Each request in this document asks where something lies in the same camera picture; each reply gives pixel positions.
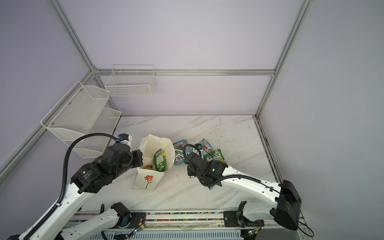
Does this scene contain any teal green Fox's candy bag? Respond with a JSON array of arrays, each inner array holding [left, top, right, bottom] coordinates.
[[198, 139, 214, 156]]

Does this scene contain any white flowered paper bag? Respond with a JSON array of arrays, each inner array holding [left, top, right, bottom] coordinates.
[[133, 135, 176, 192]]

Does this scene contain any white wire basket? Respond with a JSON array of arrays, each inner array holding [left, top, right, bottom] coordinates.
[[105, 65, 157, 97]]

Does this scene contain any black corrugated left cable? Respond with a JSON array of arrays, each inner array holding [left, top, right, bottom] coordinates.
[[22, 132, 119, 240]]

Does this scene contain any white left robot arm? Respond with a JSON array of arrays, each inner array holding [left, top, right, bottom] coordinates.
[[9, 142, 143, 240]]

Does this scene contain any pink Fox's fruits candy bag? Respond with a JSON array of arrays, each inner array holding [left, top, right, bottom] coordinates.
[[142, 165, 153, 170]]

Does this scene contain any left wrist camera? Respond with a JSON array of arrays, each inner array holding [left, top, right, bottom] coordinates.
[[118, 133, 133, 148]]

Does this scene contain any green Fox's Spring Tea bag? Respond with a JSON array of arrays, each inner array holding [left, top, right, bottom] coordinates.
[[152, 149, 167, 172]]

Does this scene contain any white mesh two-tier shelf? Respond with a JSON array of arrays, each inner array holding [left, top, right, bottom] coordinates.
[[41, 82, 121, 146]]

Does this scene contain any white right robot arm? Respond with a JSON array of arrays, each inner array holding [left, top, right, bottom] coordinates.
[[186, 153, 302, 231]]

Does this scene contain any green yellow Fox's candy bag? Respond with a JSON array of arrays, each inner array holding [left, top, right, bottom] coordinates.
[[204, 149, 226, 163]]

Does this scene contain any aluminium frame post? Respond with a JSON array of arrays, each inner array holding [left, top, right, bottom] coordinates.
[[48, 0, 96, 72]]

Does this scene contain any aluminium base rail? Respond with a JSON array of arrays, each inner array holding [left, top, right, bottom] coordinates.
[[59, 206, 308, 233]]

